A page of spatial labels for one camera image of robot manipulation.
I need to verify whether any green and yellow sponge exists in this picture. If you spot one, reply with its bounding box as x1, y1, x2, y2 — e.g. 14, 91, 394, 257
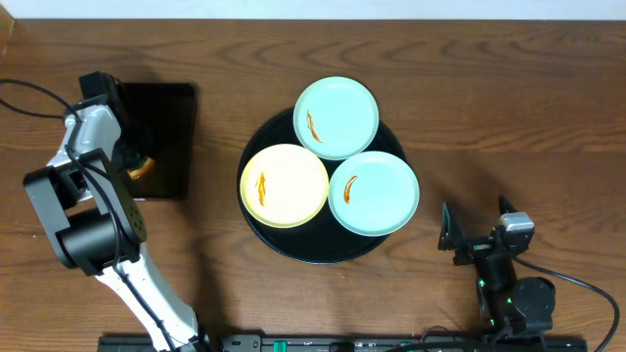
126, 157, 156, 181

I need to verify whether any yellow plate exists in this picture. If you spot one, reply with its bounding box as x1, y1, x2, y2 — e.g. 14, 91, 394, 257
239, 144, 330, 229

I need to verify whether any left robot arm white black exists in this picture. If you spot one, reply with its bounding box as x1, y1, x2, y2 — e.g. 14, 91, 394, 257
23, 71, 210, 351

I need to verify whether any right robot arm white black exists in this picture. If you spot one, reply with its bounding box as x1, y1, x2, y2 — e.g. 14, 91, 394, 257
438, 196, 556, 343

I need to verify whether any black rectangular tray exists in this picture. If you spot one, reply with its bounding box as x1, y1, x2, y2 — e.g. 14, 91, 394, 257
120, 83, 198, 200

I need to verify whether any black round tray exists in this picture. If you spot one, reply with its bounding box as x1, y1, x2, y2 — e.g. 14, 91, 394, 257
237, 108, 387, 264

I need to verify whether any mint plate at right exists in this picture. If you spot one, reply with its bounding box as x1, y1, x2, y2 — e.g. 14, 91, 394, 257
328, 151, 421, 237

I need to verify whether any mint plate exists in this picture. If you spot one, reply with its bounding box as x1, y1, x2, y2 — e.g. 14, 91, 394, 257
328, 151, 421, 237
292, 76, 380, 160

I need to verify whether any mint plate at back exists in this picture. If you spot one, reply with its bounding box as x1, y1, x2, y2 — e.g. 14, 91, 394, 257
292, 76, 380, 160

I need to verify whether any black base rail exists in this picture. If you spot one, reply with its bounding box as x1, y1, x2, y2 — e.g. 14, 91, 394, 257
97, 333, 588, 352

